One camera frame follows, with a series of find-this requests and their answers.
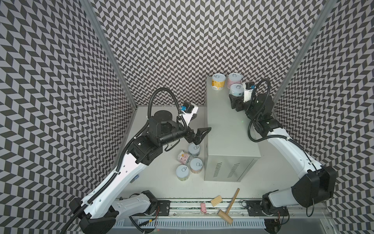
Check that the aluminium front rail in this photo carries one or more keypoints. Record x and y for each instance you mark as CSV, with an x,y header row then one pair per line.
x,y
241,209

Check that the pink labelled can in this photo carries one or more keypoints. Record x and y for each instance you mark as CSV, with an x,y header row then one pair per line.
x,y
234,78

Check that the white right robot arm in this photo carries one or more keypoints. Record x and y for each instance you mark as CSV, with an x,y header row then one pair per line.
x,y
316,182

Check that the pink can sideways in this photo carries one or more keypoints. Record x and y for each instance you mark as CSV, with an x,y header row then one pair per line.
x,y
184,157

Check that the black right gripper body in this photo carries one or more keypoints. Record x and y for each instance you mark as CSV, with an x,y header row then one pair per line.
x,y
241,103

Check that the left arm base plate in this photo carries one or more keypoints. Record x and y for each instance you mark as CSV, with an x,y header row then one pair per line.
x,y
162,208

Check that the green labelled front can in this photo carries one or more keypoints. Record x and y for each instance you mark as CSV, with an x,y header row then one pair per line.
x,y
183,172

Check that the white metal cabinet counter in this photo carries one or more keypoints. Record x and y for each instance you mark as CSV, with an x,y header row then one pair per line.
x,y
229,153

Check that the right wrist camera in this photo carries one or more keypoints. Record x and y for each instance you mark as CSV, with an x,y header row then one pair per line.
x,y
248,89

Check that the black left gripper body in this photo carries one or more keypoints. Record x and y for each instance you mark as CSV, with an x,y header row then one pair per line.
x,y
189,136

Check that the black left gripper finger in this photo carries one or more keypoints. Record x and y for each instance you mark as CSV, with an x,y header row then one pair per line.
x,y
199,139
202,132

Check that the wooden mallet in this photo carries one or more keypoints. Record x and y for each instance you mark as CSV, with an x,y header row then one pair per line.
x,y
225,215

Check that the pink eraser block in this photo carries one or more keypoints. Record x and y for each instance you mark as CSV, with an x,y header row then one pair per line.
x,y
203,208

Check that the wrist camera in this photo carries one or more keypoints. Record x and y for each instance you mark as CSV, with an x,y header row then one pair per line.
x,y
248,89
189,111

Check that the small wooden block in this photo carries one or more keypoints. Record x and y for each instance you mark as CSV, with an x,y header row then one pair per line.
x,y
217,200

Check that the blue toy block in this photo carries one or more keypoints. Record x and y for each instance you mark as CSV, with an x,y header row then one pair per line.
x,y
134,179

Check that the orange labelled can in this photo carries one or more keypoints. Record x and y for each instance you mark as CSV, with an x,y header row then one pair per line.
x,y
196,165

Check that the yellow labelled can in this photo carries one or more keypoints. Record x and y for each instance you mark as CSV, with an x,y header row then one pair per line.
x,y
218,81

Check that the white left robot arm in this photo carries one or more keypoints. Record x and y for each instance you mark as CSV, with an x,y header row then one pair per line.
x,y
99,211

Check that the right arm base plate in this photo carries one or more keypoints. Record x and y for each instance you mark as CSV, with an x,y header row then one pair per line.
x,y
265,208

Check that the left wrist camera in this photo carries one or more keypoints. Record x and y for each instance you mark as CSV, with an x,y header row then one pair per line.
x,y
189,111

